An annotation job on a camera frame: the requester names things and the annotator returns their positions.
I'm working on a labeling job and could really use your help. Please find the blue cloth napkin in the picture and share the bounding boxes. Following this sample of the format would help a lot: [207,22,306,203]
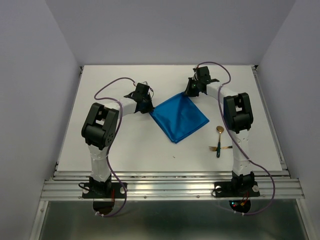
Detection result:
[150,92,209,144]

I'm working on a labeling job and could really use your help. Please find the gold spoon green handle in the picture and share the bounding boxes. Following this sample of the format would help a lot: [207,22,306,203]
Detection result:
[216,125,224,158]

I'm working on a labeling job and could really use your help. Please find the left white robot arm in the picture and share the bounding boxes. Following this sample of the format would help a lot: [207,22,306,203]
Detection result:
[79,82,154,199]

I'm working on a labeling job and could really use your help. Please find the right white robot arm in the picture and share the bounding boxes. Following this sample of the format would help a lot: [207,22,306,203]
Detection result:
[184,66,256,198]

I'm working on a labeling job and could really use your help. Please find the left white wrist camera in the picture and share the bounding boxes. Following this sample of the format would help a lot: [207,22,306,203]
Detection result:
[140,81,149,86]

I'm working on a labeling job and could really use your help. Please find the gold fork green handle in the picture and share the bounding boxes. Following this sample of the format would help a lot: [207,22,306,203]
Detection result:
[208,145,233,152]

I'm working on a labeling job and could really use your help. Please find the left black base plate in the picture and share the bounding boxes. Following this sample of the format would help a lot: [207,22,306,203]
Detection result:
[78,182,126,200]

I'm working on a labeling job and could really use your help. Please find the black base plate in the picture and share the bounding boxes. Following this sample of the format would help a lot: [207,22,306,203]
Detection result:
[211,181,261,199]
[78,182,126,200]

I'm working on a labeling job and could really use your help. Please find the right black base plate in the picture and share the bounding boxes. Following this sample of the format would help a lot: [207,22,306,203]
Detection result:
[211,181,261,199]

